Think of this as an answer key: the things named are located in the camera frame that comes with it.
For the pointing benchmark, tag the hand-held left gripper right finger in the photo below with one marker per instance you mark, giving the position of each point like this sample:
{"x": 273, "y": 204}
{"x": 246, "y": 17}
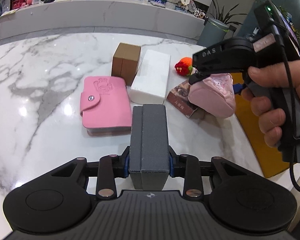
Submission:
{"x": 171, "y": 166}

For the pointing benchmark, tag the dark grey box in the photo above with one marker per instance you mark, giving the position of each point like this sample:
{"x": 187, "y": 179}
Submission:
{"x": 150, "y": 135}

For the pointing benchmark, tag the pink snap card wallet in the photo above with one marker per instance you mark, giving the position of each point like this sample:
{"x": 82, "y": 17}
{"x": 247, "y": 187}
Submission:
{"x": 105, "y": 110}

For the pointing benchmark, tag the pink display box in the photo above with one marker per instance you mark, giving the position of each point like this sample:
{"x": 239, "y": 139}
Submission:
{"x": 27, "y": 2}

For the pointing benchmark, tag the red orange crochet toy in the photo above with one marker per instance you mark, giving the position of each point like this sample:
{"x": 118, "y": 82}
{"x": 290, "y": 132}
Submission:
{"x": 183, "y": 67}

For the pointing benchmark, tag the brown patterned box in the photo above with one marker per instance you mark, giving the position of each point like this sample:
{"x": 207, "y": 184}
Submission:
{"x": 178, "y": 93}

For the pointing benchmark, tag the white marble counter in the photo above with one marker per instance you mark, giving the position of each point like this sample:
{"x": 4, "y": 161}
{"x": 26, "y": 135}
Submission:
{"x": 90, "y": 13}

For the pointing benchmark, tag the long-leaf green plant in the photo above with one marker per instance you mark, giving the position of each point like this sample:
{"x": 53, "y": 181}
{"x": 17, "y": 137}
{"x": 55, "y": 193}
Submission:
{"x": 223, "y": 12}

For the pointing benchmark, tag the white rectangular box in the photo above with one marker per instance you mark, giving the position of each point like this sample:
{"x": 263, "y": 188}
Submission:
{"x": 151, "y": 77}

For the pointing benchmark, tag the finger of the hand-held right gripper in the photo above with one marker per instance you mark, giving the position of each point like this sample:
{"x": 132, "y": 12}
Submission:
{"x": 207, "y": 57}
{"x": 239, "y": 89}

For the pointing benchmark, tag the brown cardboard box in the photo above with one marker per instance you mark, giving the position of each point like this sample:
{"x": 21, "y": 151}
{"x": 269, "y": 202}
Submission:
{"x": 125, "y": 62}

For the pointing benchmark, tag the pink fabric pouch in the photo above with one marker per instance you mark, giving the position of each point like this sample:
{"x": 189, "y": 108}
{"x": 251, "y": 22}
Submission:
{"x": 212, "y": 97}

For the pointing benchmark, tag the orange storage box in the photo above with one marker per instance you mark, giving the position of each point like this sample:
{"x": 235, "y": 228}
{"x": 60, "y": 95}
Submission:
{"x": 255, "y": 140}

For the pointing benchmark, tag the decorative plate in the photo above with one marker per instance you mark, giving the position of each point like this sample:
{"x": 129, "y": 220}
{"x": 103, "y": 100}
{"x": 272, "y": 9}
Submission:
{"x": 192, "y": 5}

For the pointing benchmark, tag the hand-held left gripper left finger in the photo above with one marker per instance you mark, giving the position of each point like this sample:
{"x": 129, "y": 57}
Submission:
{"x": 126, "y": 165}

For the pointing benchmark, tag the grey trash bin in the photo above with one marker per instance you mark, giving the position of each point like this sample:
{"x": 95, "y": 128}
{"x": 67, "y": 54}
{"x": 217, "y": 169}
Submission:
{"x": 212, "y": 31}

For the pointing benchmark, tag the person's right hand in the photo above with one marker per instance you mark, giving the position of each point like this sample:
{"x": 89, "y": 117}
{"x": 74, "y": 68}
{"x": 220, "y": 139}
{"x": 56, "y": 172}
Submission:
{"x": 267, "y": 76}

